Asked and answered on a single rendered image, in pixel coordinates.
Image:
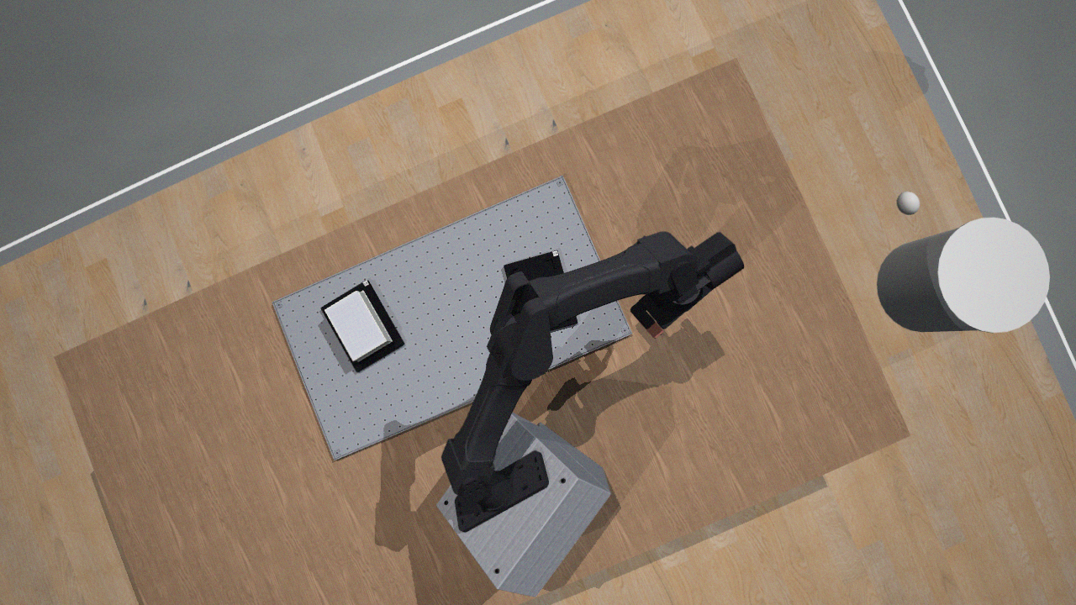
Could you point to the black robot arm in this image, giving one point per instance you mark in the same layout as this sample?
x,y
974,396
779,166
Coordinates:
x,y
520,347

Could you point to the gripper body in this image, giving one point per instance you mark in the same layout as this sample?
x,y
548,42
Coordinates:
x,y
665,315

